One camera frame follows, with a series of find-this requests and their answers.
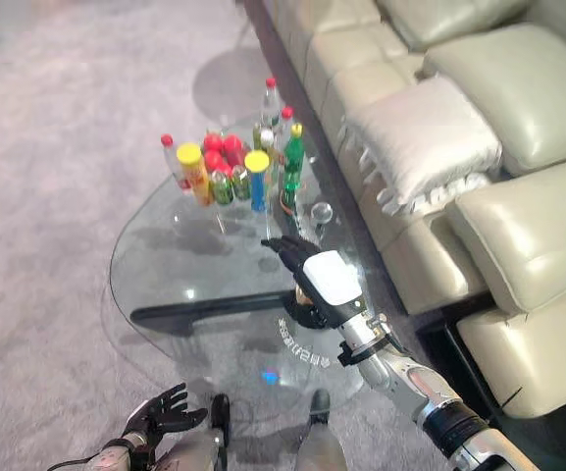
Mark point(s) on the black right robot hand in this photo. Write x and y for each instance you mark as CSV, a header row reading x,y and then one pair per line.
x,y
331,277

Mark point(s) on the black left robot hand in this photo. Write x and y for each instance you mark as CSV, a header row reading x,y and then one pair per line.
x,y
157,414

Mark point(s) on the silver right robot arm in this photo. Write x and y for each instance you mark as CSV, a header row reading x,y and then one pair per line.
x,y
425,392

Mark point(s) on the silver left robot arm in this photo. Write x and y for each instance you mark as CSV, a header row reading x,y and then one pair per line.
x,y
113,456

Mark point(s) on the robot left leg with foot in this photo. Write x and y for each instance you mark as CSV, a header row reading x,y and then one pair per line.
x,y
199,449

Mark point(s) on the robot leg with foot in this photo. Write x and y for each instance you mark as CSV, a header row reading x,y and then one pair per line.
x,y
319,444
199,449

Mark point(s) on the black table base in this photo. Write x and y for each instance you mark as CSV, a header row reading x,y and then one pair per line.
x,y
204,309

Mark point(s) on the blue tube with yellow lid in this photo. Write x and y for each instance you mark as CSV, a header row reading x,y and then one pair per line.
x,y
258,186

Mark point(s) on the green bottle with yellow cap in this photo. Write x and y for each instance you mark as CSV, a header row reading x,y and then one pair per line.
x,y
293,167

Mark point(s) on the green drink can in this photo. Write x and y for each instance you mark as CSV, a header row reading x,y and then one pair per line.
x,y
222,189
241,184

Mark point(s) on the bottle with white cap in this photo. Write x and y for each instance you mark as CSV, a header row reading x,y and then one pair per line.
x,y
266,140

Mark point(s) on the robot right leg with foot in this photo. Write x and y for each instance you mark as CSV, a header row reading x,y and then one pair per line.
x,y
319,444

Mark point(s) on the white fringed throw pillow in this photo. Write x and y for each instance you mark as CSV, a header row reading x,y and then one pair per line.
x,y
425,137

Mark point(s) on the yellow lidded snack tube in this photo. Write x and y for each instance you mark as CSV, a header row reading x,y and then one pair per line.
x,y
198,174

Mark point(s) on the tall clear bottle red cap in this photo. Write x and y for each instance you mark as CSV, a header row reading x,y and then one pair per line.
x,y
270,103

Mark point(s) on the short clear bottle red cap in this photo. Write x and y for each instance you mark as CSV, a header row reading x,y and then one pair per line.
x,y
174,164

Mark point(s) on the beige leather sofa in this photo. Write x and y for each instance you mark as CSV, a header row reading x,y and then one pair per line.
x,y
532,235

